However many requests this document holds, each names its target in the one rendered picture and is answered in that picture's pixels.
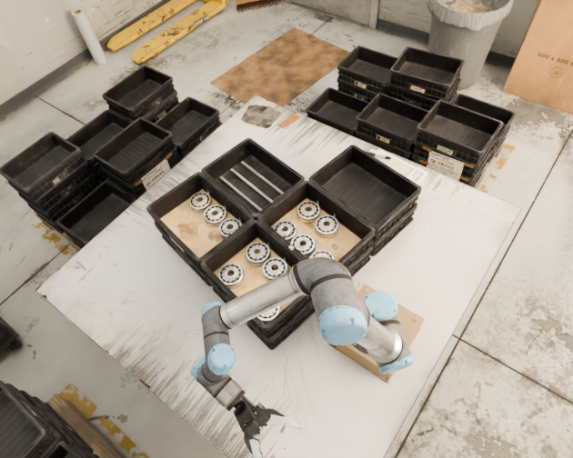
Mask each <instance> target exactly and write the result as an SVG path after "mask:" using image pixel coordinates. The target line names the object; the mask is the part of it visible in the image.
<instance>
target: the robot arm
mask: <svg viewBox="0 0 573 458"><path fill-rule="evenodd" d="M300 295H306V296H309V295H311V297H312V301H313V305H314V308H315V312H316V315H317V321H318V329H319V331H320V333H321V334H322V337H323V339H324V340H325V341H326V342H327V343H329V344H333V345H349V344H354V343H357V344H359V345H361V346H362V347H364V348H365V349H367V352H368V354H369V356H370V357H371V358H372V359H373V360H375V361H376V362H377V368H378V369H379V371H380V372H381V373H393V372H396V371H399V370H402V369H404V368H407V367H409V366H410V365H411V364H412V363H413V362H414V359H413V356H412V353H411V351H410V348H409V346H408V343H407V339H406V337H405V334H404V332H403V329H402V326H401V324H400V321H399V320H398V317H397V301H396V300H395V298H394V297H393V296H392V295H391V294H388V293H386V292H382V291H375V292H372V293H369V294H368V295H366V297H365V298H364V300H363V302H361V301H360V300H359V299H358V297H357V292H356V289H355V286H354V284H353V281H352V277H351V275H350V272H349V271H348V270H347V269H346V267H345V266H344V265H342V264H341V263H340V262H338V261H336V260H333V259H330V258H325V257H315V258H309V259H306V260H303V261H301V262H299V263H297V264H294V265H293V266H292V270H291V271H289V272H287V273H285V274H282V275H280V276H278V277H277V278H275V279H273V280H271V281H269V282H267V283H265V284H262V285H260V286H258V287H257V288H255V289H253V290H251V291H249V292H247V293H245V294H242V295H240V296H238V297H237V298H235V299H233V300H231V301H229V302H228V303H226V304H223V303H221V302H212V303H207V304H205V305H204V306H203V307H202V311H201V312H202V318H201V322H202V325H203V336H204V347H205V355H204V356H203V357H202V358H201V359H199V360H198V361H197V363H196V364H195V365H194V366H193V368H192V369H191V372H190V373H191V375H192V376H193V377H194V378H195V379H196V381H197V382H198V383H200V384H201V385H202V386H203V387H204V388H205V389H206V390H207V391H208V392H209V393H210V394H211V395H212V396H213V397H214V398H216V400H217V402H216V403H217V404H221V405H222V406H223V407H226V409H227V410H228V411H230V410H231V409H232V408H233V407H235V408H236V409H235V410H234V415H235V417H236V420H237V422H238V424H239V426H240V428H241V430H242V432H243V433H244V439H245V443H246V446H247V448H248V450H249V451H250V452H251V453H252V455H253V456H254V458H263V454H262V452H261V451H260V445H261V443H260V440H258V439H257V438H256V437H255V435H257V434H258V435H260V430H261V429H262V428H263V426H267V422H268V421H269V419H270V420H271V422H272V424H273V425H279V424H283V425H284V426H291V427H293V428H298V429H301V426H300V425H299V424H298V423H297V422H296V421H294V420H293V419H291V418H289V417H288V416H286V415H283V414H282V413H280V412H278V411H277V410H275V409H272V408H266V407H265V406H264V405H263V404H262V403H261V402H259V403H258V404H257V405H254V404H253V403H251V402H250V401H249V400H248V399H247V398H246V397H245V396H244V394H245V393H246V392H245V391H244V390H241V389H242V387H241V386H240V385H239V384H238V383H237V382H236V381H235V380H234V379H232V378H231V377H230V376H229V375H228V373H229V372H230V371H231V369H232V368H233V366H234V363H235V361H236V353H235V351H234V349H233V348H232V347H231V346H230V341H229V333H228V330H230V329H232V328H234V327H236V326H238V325H240V324H242V323H244V322H247V321H249V320H251V319H253V318H255V317H257V316H259V315H260V314H263V313H266V312H268V311H270V310H272V309H274V308H276V307H278V306H279V305H281V304H285V303H287V302H289V301H291V300H293V299H295V298H297V297H298V296H300ZM253 435H254V436H253Z"/></svg>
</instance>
